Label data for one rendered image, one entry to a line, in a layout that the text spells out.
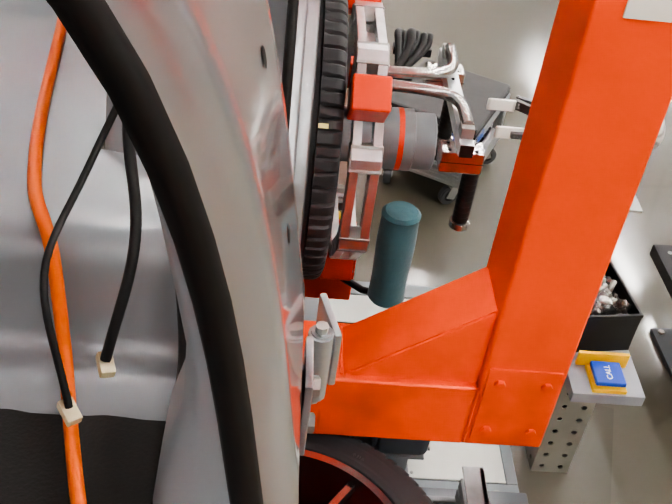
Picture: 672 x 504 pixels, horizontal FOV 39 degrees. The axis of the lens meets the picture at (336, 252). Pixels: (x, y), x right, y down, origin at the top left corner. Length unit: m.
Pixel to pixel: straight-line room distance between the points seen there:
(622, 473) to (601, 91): 1.48
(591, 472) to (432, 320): 1.04
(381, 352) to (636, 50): 0.72
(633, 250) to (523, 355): 1.76
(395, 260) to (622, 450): 0.97
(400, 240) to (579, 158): 0.69
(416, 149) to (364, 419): 0.61
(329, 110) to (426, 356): 0.50
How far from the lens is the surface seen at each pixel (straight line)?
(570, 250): 1.63
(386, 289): 2.21
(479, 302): 1.75
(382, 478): 1.88
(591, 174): 1.54
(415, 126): 2.10
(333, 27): 1.89
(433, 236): 3.30
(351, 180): 1.88
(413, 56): 2.16
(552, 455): 2.61
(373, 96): 1.79
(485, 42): 4.67
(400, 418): 1.88
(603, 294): 2.31
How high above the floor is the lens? 1.98
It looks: 39 degrees down
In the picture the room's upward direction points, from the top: 8 degrees clockwise
